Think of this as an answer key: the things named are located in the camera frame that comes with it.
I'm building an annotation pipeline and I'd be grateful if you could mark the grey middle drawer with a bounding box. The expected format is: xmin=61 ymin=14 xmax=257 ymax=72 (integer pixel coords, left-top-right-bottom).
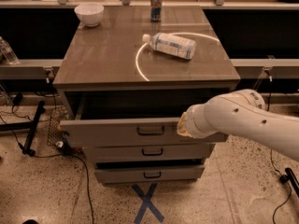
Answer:
xmin=83 ymin=143 xmax=214 ymax=163

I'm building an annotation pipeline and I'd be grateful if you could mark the black clamp right floor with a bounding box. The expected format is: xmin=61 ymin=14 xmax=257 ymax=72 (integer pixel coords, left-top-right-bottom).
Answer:
xmin=279 ymin=168 xmax=299 ymax=197

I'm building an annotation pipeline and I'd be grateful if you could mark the grey wooden drawer cabinet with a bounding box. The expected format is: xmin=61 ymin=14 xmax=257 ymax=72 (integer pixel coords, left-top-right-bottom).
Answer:
xmin=52 ymin=5 xmax=242 ymax=185

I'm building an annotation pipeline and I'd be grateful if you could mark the white ceramic bowl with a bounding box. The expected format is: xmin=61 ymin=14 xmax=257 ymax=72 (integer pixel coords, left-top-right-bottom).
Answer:
xmin=75 ymin=2 xmax=104 ymax=27

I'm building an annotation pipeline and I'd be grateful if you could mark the grey top drawer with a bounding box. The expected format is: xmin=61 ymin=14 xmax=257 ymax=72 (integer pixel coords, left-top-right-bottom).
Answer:
xmin=61 ymin=105 xmax=227 ymax=147

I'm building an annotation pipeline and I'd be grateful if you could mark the blue silver drink can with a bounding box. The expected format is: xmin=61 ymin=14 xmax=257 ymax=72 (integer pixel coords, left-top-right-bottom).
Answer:
xmin=150 ymin=0 xmax=163 ymax=22

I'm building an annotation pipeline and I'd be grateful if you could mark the grey drawer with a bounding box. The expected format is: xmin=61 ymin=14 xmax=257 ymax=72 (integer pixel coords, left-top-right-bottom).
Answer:
xmin=94 ymin=164 xmax=205 ymax=184
xmin=61 ymin=105 xmax=227 ymax=147
xmin=83 ymin=143 xmax=214 ymax=163

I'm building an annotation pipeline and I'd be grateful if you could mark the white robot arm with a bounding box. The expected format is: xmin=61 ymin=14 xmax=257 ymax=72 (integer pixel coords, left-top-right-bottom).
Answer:
xmin=177 ymin=89 xmax=299 ymax=161

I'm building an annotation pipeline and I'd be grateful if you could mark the black wire basket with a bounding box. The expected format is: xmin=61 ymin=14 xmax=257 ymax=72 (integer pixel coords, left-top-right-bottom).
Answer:
xmin=47 ymin=106 xmax=72 ymax=154

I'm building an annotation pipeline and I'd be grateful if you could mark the black top drawer handle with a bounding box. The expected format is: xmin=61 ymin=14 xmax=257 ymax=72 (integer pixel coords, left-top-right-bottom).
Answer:
xmin=136 ymin=126 xmax=164 ymax=136

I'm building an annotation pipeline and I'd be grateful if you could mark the blue tape cross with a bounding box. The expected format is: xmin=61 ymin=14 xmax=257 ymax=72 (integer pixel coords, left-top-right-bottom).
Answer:
xmin=132 ymin=183 xmax=164 ymax=224

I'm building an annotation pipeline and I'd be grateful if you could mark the clear plastic water bottle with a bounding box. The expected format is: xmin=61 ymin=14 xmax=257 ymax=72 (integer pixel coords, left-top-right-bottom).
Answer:
xmin=142 ymin=33 xmax=196 ymax=60

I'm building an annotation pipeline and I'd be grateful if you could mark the small bottle on left rail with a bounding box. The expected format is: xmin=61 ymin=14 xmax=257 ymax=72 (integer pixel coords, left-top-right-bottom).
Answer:
xmin=0 ymin=36 xmax=19 ymax=64

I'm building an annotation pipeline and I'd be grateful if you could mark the grey bottom drawer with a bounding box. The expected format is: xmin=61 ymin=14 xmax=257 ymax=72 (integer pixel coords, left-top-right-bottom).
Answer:
xmin=94 ymin=164 xmax=205 ymax=184

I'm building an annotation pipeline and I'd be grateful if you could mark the black floor stand left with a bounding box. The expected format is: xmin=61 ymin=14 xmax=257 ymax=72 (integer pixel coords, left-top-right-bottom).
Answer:
xmin=0 ymin=101 xmax=45 ymax=157

